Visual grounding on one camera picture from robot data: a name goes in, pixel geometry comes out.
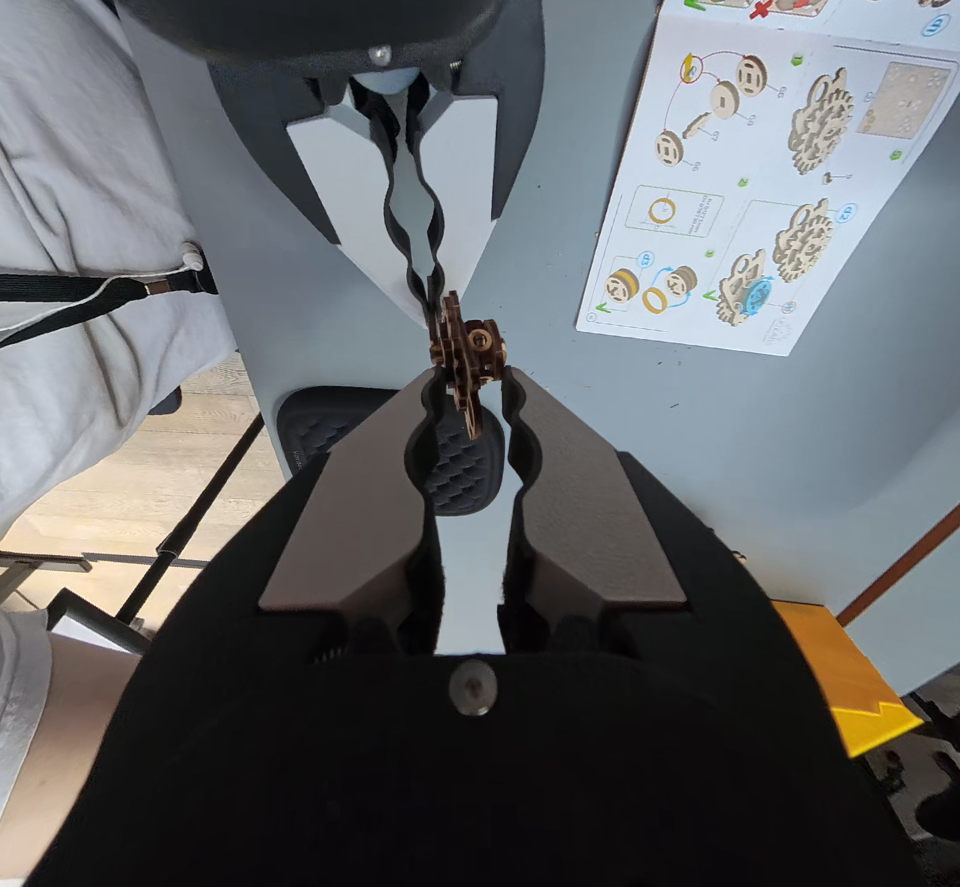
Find yellow plastic storage bin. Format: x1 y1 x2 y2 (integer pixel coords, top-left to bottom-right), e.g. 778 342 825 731
771 600 925 757

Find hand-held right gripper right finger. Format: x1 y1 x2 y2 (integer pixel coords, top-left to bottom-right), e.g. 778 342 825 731
501 365 690 622

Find black quilted wrist rest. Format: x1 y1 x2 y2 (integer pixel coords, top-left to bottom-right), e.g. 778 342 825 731
276 386 505 518

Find operator in white shirt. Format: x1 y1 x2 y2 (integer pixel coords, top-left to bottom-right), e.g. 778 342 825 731
0 0 240 539

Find printed instruction booklet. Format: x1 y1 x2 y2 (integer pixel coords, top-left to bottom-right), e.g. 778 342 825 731
576 0 960 358

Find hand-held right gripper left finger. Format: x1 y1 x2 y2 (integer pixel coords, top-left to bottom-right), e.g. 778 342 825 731
258 365 444 622

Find person's right forearm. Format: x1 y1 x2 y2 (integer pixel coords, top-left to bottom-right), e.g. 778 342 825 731
0 635 147 887

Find thin white cable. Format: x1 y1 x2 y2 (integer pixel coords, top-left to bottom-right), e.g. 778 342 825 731
0 243 205 339

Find wooden gear assembly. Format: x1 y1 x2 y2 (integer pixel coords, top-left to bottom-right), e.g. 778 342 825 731
429 290 509 442

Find black lanyard strap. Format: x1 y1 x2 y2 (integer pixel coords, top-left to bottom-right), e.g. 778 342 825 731
0 272 220 348

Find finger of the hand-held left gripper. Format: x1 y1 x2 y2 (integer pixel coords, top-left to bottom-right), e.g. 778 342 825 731
285 99 436 329
408 92 502 307

